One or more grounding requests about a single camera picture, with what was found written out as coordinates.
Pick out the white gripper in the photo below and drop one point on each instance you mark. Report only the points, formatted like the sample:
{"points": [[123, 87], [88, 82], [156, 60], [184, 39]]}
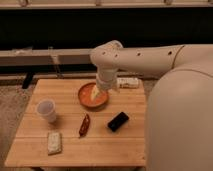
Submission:
{"points": [[106, 79]]}

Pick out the orange ceramic bowl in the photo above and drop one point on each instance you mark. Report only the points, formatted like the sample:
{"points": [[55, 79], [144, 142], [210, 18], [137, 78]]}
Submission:
{"points": [[84, 96]]}

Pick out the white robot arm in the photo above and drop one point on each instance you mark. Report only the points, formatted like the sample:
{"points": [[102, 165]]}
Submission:
{"points": [[179, 115]]}

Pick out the white packet at table back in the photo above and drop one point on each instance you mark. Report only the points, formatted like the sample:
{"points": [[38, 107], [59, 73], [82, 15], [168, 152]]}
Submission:
{"points": [[128, 82]]}

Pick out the red chili pepper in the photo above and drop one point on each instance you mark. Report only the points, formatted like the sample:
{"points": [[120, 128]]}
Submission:
{"points": [[84, 126]]}

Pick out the black rectangular device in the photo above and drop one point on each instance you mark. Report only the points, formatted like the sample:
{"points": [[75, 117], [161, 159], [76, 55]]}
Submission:
{"points": [[118, 121]]}

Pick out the wooden table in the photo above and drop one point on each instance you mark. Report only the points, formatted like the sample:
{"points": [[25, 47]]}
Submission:
{"points": [[99, 147]]}

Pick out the white wrapped snack bar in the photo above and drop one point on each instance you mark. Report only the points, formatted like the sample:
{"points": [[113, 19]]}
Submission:
{"points": [[54, 143]]}

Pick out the long grey rail beam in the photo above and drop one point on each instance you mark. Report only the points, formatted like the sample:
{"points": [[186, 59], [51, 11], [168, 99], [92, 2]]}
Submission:
{"points": [[32, 57]]}

